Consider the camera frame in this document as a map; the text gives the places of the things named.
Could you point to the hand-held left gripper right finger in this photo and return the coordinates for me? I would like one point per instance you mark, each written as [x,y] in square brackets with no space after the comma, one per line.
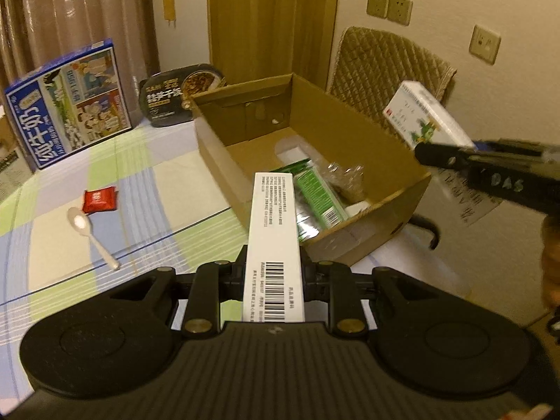
[316,281]

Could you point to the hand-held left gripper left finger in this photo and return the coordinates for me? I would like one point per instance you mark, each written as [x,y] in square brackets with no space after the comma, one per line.
[236,278]

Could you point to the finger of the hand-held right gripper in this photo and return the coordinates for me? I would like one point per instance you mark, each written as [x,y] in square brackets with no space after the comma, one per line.
[435,154]
[503,145]

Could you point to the white box with green print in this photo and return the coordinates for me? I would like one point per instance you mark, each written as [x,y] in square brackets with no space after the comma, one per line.
[420,113]

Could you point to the silver foil bag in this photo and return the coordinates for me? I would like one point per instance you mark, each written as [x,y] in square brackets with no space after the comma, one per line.
[308,226]

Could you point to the white long barcode box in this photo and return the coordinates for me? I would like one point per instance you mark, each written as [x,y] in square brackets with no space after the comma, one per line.
[275,236]

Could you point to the green long carton box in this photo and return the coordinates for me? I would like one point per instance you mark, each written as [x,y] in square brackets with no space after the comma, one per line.
[317,194]

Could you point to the clear plastic wrapper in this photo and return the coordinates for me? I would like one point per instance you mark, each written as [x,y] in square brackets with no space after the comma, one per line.
[348,179]

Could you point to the brown cardboard box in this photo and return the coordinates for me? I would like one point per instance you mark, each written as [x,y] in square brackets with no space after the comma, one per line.
[245,140]

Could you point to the checked cloth covered desktop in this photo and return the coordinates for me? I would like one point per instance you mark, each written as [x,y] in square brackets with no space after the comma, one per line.
[166,192]

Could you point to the person's right hand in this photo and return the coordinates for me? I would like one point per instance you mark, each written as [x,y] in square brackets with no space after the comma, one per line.
[552,262]

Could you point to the white printed paper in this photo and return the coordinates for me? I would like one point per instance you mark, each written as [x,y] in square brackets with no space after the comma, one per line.
[470,204]

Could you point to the chair with quilted cover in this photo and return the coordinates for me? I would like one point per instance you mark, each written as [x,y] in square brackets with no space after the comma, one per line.
[385,65]

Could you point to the white plastic spoon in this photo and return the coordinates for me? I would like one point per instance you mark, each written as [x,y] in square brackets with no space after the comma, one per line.
[87,232]

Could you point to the red snack packet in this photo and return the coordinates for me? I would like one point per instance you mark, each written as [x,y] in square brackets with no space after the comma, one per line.
[100,200]

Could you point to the black instant rice bowl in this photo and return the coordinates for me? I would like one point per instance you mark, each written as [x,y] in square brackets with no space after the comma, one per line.
[183,94]

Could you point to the wooden door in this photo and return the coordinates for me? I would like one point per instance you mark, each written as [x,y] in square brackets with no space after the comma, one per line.
[271,22]

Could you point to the blue milk carton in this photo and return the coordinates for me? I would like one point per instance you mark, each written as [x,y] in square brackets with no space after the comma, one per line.
[65,105]

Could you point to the white product picture box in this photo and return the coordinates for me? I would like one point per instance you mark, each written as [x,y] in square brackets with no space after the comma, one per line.
[9,170]

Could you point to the beige curtain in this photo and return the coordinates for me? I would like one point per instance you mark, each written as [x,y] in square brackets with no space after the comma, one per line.
[78,13]

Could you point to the beige wall socket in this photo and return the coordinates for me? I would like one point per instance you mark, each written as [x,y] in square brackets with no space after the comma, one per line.
[484,43]
[399,10]
[377,3]

